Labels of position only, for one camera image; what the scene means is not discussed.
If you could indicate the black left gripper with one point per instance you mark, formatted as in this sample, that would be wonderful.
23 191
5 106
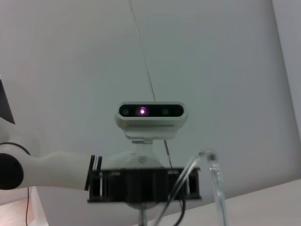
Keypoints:
141 183

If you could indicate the clear white glasses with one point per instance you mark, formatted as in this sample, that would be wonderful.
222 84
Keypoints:
217 183

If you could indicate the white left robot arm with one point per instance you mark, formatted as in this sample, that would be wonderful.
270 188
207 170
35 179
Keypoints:
54 169

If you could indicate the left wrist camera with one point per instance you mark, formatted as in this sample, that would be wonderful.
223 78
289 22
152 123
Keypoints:
150 120

